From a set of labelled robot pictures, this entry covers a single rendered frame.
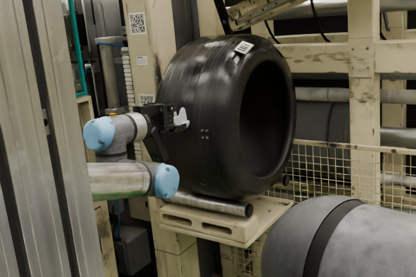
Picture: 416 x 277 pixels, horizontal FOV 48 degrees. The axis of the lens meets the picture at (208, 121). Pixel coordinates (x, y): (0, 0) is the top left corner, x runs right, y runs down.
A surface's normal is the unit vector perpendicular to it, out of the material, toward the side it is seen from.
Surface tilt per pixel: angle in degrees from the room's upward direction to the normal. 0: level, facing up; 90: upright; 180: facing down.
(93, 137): 83
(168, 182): 90
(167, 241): 90
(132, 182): 85
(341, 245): 45
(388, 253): 35
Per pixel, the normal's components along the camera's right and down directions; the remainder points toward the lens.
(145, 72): -0.55, 0.25
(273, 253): -0.95, -0.17
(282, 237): -0.85, -0.41
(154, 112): 0.83, 0.06
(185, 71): -0.48, -0.47
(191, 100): -0.55, -0.16
